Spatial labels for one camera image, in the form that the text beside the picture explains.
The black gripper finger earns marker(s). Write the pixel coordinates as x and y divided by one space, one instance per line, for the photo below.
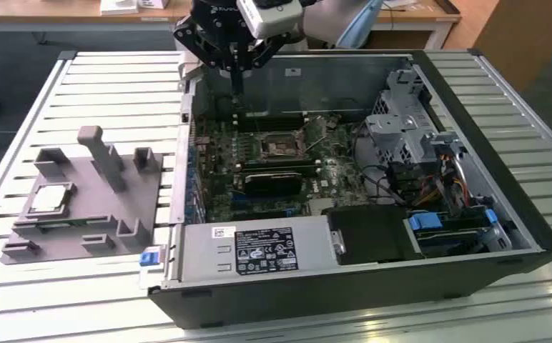
269 50
194 39

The thin metal locking lever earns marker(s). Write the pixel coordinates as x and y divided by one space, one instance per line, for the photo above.
317 141

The silver CPU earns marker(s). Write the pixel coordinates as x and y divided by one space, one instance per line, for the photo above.
52 198

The CPU socket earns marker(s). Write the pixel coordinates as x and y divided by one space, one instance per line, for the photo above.
281 144

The white box dark print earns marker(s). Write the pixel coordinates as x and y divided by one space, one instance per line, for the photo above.
154 3

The plain white box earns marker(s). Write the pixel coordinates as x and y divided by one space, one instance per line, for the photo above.
118 7

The wooden desk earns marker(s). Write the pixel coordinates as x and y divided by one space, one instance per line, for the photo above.
424 18

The silver drive cage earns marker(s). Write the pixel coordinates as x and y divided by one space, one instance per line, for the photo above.
400 125

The black graphics card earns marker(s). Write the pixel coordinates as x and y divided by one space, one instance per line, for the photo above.
272 184

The green motherboard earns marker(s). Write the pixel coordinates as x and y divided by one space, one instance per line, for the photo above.
339 178

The silver chipset heatsink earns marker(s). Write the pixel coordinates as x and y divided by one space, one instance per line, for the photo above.
321 206

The grey parts rack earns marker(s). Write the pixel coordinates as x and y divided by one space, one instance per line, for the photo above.
94 200

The wooden cabinet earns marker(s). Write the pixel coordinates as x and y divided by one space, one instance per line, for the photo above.
519 43

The black plastic shroud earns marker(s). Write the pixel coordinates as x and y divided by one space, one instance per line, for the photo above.
376 236

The blue disk carrier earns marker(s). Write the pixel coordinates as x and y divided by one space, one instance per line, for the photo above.
424 221

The green RAM stick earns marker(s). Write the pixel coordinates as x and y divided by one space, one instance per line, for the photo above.
60 224

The silver power supply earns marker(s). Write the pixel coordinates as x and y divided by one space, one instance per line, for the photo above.
200 257

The blue case latch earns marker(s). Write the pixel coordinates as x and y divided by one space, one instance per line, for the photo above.
148 259

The black disk drive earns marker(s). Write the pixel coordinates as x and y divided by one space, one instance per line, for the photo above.
448 244

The black PC case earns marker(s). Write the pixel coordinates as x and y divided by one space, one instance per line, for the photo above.
352 296

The silver disk bay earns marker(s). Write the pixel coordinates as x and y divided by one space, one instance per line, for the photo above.
500 239

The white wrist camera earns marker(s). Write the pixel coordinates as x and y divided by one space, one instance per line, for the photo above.
267 21

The grey case bracket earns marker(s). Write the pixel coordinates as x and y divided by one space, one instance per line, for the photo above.
190 73

